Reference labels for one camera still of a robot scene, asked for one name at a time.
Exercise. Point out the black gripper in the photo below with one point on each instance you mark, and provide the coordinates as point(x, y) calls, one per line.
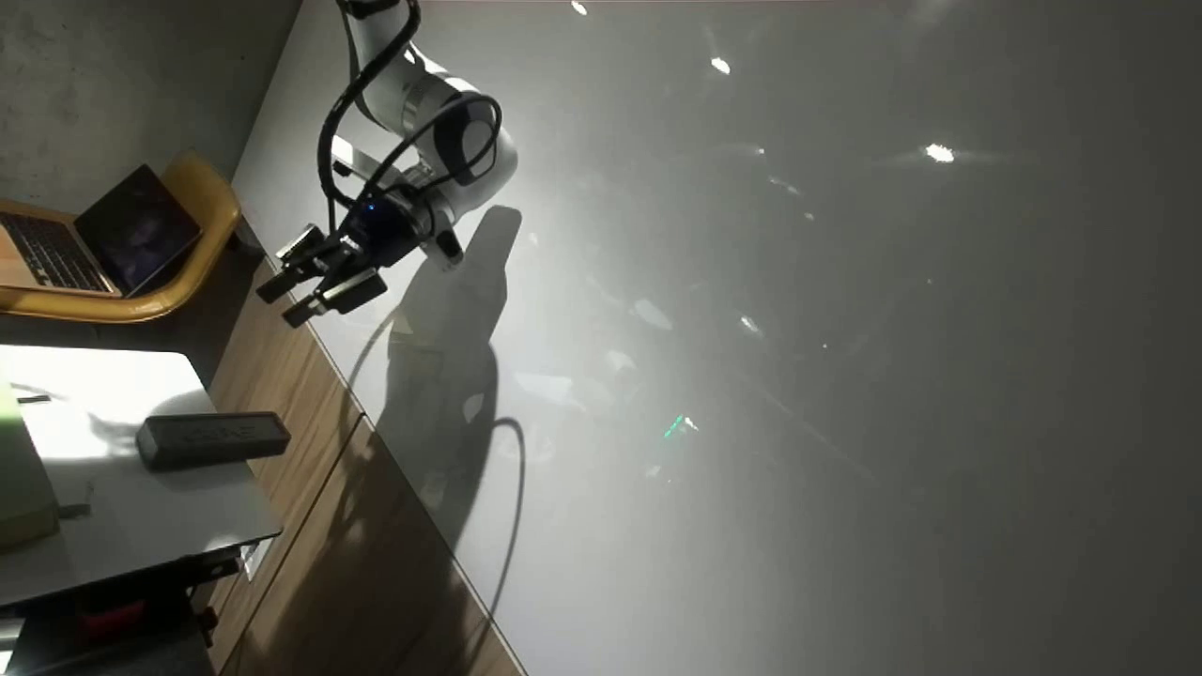
point(384, 230)

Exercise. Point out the black whiteboard eraser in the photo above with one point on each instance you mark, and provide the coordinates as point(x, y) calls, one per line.
point(213, 441)

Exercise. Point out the yellow chair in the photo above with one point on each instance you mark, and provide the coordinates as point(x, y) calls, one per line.
point(188, 267)

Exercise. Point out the open laptop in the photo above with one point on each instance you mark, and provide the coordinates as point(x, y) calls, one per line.
point(126, 237)

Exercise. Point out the white side table board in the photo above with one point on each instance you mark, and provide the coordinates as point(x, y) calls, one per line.
point(151, 512)

